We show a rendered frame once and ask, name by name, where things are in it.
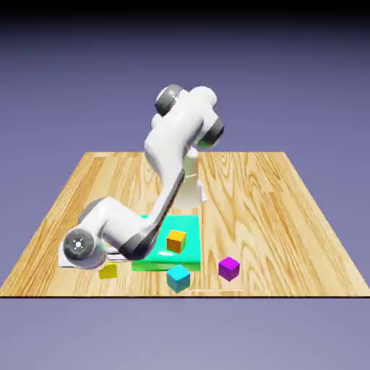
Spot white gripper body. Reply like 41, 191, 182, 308
58, 244, 130, 270

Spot small yellow cube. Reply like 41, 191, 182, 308
98, 262, 119, 280

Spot small orange cube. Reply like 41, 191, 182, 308
166, 229, 188, 254

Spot small cyan cube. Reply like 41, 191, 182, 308
166, 264, 192, 293

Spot small purple cube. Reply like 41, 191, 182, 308
218, 256, 241, 282

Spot large green box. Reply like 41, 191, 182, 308
131, 214, 202, 272

